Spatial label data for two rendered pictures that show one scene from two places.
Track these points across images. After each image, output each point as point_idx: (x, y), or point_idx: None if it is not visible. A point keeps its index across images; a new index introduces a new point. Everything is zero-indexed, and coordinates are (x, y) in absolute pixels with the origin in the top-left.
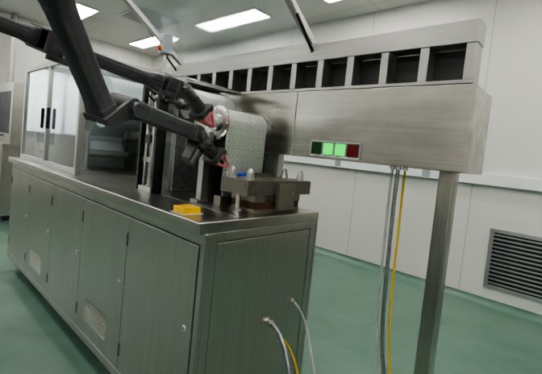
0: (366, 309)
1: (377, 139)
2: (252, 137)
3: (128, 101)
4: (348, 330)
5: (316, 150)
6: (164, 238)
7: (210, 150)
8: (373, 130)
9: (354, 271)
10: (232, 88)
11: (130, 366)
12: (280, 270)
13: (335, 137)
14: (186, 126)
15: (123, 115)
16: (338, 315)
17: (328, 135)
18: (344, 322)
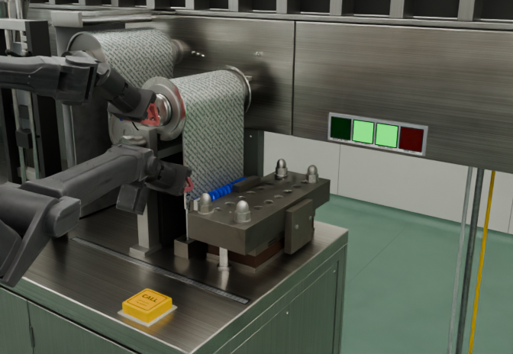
0: (388, 294)
1: (458, 121)
2: (223, 120)
3: (40, 217)
4: (371, 339)
5: (340, 132)
6: (112, 351)
7: (162, 177)
8: (450, 107)
9: (353, 222)
10: None
11: None
12: (303, 344)
13: (376, 112)
14: (126, 168)
15: (36, 246)
16: (350, 314)
17: (362, 107)
18: (362, 325)
